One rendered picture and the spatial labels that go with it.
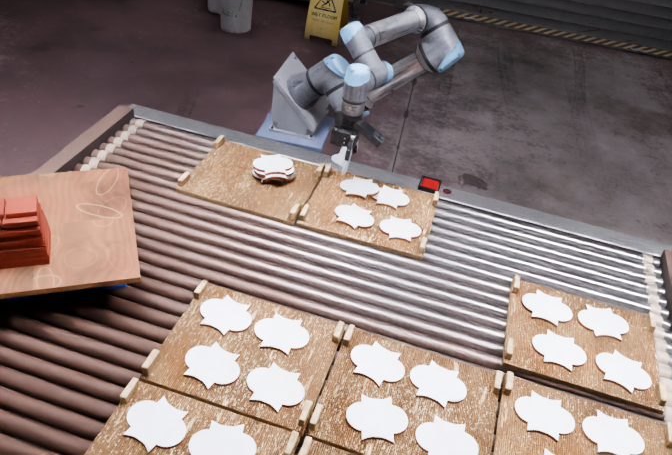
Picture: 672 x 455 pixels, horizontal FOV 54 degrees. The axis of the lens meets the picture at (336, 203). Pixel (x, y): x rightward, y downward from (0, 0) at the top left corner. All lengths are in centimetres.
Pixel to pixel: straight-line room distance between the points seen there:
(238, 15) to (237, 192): 366
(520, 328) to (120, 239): 112
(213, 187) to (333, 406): 92
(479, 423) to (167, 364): 76
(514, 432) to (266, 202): 104
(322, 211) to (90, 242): 73
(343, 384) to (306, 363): 11
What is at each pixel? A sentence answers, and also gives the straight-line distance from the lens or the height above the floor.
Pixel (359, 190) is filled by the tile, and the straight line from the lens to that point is 223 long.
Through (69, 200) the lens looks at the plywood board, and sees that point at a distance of 202.
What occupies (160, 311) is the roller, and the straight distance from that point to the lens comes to 182.
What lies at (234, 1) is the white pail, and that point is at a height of 28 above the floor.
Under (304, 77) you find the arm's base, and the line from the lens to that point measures 258.
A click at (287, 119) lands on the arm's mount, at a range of 263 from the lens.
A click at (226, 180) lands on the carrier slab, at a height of 94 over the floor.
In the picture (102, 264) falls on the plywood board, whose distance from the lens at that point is 179.
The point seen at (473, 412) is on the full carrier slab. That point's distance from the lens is 169.
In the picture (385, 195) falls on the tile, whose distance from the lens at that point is 225.
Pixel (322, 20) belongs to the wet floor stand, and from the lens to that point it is 572.
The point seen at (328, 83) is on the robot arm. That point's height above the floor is 112.
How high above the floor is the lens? 223
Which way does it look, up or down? 36 degrees down
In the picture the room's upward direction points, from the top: 9 degrees clockwise
